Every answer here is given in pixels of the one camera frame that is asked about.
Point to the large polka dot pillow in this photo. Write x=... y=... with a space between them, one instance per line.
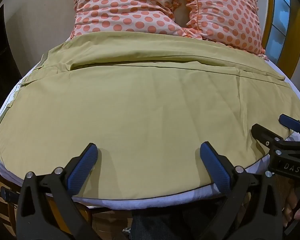
x=125 y=5

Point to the white mattress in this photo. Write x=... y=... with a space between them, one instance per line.
x=130 y=202

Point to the yellow framed window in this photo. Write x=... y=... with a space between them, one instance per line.
x=280 y=22

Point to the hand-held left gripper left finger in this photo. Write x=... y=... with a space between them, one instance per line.
x=83 y=170

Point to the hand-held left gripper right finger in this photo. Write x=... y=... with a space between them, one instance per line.
x=215 y=170

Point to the polka dot ruffled pillow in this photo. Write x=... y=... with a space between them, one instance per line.
x=227 y=12

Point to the person's right hand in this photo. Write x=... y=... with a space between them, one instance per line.
x=296 y=205

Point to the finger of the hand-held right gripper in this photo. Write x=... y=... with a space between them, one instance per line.
x=290 y=122
x=265 y=133

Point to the khaki green pants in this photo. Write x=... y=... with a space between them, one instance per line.
x=145 y=115

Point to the wooden bed frame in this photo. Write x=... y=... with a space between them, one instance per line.
x=5 y=212

